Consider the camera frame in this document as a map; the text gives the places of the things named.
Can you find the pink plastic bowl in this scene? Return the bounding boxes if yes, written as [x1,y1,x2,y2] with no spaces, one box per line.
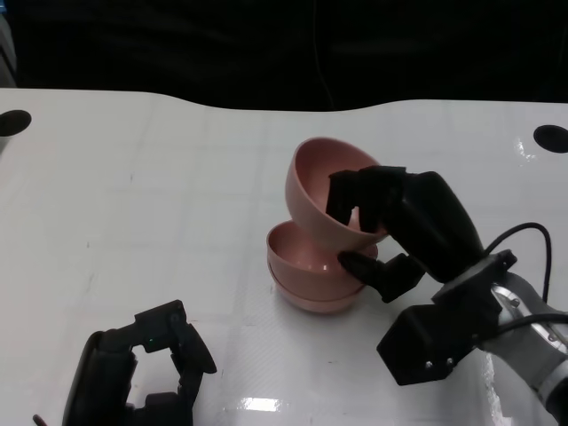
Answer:
[286,137,388,254]
[265,220,379,297]
[270,270,366,315]

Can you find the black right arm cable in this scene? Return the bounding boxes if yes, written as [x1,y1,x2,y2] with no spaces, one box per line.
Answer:
[483,223,568,334]

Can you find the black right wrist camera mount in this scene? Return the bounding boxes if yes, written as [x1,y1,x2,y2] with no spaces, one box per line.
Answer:
[376,250,518,386]

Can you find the black round table grommet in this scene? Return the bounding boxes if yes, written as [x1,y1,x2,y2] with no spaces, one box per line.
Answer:
[0,109,33,138]
[533,124,568,154]

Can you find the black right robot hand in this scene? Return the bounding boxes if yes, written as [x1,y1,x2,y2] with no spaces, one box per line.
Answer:
[326,165,487,304]

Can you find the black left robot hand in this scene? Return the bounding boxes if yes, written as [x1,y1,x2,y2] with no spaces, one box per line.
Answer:
[60,299,218,426]

